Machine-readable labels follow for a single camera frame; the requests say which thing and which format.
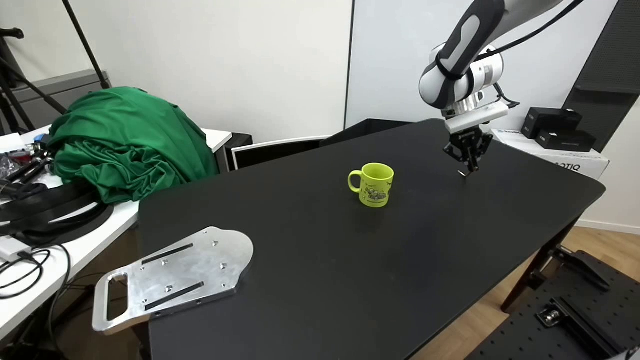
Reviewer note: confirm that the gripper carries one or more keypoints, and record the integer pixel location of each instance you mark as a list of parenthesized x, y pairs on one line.
[(470, 134)]

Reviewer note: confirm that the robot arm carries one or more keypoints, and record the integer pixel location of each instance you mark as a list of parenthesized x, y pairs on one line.
[(462, 45)]

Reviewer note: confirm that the yellow mug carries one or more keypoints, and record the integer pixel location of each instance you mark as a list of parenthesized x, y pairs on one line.
[(376, 186)]

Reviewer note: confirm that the small black box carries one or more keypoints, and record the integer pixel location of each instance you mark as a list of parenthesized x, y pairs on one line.
[(550, 120), (567, 140)]

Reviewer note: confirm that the white cardboard box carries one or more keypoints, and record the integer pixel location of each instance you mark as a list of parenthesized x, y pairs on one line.
[(575, 157)]

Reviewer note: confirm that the white partition board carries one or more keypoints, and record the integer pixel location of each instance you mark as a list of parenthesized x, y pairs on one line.
[(395, 55)]

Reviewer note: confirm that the black perforated breadboard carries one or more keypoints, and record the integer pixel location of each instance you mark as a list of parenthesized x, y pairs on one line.
[(565, 310)]

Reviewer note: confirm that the black metal clamp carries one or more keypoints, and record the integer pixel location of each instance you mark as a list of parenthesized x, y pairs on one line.
[(575, 322)]

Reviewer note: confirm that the green cloth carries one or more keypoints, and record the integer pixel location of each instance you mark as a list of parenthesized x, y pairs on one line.
[(130, 140)]

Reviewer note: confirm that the black pole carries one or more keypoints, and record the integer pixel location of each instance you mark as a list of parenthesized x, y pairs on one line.
[(86, 47)]

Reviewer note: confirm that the grey cabinet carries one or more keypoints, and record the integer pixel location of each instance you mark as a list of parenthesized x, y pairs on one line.
[(60, 97)]

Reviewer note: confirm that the white table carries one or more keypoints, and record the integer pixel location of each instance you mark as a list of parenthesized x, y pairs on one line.
[(45, 270)]

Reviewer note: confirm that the heap of tools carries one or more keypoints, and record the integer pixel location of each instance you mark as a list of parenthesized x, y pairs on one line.
[(22, 160)]

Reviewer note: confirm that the black tripod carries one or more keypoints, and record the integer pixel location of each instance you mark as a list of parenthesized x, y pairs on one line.
[(15, 95)]

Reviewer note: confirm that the white power adapter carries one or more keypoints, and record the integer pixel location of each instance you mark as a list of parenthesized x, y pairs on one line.
[(11, 247)]

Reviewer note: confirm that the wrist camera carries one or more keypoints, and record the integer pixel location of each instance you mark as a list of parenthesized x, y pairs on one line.
[(477, 118)]

